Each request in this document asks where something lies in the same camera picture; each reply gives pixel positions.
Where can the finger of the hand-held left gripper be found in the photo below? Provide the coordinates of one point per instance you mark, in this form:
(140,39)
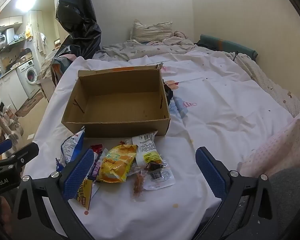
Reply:
(22,156)
(0,148)

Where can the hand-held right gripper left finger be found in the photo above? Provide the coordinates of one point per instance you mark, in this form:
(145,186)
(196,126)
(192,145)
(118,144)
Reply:
(77,173)

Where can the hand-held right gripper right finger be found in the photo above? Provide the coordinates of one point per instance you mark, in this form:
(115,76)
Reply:
(211,173)

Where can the purple snack packet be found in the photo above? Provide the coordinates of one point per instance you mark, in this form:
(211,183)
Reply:
(96,170)

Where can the blue yellow cartoon snack packet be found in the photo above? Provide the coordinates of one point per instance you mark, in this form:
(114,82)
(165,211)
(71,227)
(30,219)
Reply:
(84,193)

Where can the white blue snack packet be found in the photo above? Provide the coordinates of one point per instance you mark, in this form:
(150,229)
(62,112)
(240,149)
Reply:
(71,146)

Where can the small red dark packet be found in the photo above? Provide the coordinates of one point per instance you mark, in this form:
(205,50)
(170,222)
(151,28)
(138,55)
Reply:
(97,148)

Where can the clear packet with dark snack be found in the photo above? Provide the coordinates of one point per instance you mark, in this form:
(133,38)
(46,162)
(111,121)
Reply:
(157,177)

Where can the brown sausage snack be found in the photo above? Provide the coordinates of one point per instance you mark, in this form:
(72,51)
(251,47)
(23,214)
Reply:
(138,183)

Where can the white packet with yellow label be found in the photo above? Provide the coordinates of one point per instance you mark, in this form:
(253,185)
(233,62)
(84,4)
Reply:
(145,150)

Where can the brown cardboard box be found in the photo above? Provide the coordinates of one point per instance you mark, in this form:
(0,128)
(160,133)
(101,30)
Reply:
(120,110)

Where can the white paper sheet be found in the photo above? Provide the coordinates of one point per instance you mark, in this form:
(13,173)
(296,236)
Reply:
(30,136)

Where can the brown patterned rug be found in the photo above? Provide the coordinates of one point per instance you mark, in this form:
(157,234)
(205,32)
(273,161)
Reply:
(27,105)

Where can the white kitchen cabinet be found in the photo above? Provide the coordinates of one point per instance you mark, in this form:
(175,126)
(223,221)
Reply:
(10,87)

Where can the white washing machine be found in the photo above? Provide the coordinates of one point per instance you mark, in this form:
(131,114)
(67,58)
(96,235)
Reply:
(27,77)

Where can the person's grey trousers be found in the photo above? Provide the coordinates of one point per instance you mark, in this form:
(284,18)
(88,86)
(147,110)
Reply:
(287,197)

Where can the pink dotted blanket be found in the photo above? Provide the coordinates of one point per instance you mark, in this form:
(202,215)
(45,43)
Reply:
(285,142)

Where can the dark cloth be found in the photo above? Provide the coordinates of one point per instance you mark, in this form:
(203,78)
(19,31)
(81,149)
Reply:
(168,91)

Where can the beige floral cloth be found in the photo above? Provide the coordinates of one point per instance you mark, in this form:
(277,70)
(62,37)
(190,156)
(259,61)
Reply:
(46,65)

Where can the teal orange cloth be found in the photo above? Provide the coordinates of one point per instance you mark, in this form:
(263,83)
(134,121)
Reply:
(58,65)

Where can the white water heater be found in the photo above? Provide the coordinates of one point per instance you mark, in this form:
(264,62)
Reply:
(0,40)

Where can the white hanging towel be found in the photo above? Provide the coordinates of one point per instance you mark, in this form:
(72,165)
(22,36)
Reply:
(41,42)

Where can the small wooden shelf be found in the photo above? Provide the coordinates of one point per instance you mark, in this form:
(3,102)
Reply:
(57,43)

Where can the yellow hanging bag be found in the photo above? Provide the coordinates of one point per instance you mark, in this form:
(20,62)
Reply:
(28,32)

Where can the green rolled mat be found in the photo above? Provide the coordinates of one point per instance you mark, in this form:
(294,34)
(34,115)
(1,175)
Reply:
(225,43)

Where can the grey floral duvet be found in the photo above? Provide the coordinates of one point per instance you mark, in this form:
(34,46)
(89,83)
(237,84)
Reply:
(140,48)

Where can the beige striped pillow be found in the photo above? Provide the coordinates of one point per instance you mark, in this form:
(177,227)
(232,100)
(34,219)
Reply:
(151,31)

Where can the black plastic bag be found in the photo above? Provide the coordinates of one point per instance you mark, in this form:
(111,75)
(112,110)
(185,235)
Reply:
(75,10)

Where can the white wall cabinet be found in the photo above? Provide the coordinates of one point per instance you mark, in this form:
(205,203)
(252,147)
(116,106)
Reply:
(8,22)

